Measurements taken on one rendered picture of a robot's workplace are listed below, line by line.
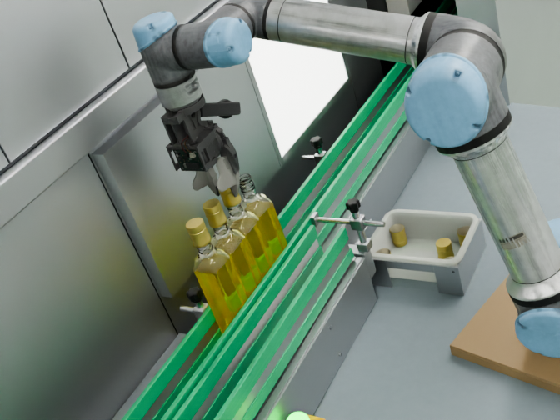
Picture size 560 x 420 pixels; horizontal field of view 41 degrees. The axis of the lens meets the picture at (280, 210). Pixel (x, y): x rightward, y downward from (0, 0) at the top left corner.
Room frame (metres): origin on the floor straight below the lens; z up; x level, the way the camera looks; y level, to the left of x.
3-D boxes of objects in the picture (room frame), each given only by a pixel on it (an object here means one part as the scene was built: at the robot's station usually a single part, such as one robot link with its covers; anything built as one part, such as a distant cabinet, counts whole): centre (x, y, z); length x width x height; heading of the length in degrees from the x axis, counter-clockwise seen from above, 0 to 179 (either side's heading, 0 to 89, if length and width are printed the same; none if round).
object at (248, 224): (1.25, 0.08, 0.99); 0.06 x 0.06 x 0.21; 51
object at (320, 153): (1.62, -0.12, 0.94); 0.07 x 0.04 x 0.13; 51
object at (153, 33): (1.23, 0.09, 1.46); 0.09 x 0.08 x 0.11; 55
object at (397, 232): (1.42, -0.24, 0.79); 0.04 x 0.04 x 0.04
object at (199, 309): (1.19, 0.23, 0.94); 0.07 x 0.04 x 0.13; 51
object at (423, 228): (1.33, -0.28, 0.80); 0.22 x 0.17 x 0.09; 51
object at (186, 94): (1.23, 0.09, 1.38); 0.08 x 0.08 x 0.05
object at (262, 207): (1.30, 0.05, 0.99); 0.06 x 0.06 x 0.21; 51
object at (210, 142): (1.23, 0.10, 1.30); 0.09 x 0.08 x 0.12; 141
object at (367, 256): (1.31, -0.11, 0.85); 0.09 x 0.04 x 0.07; 51
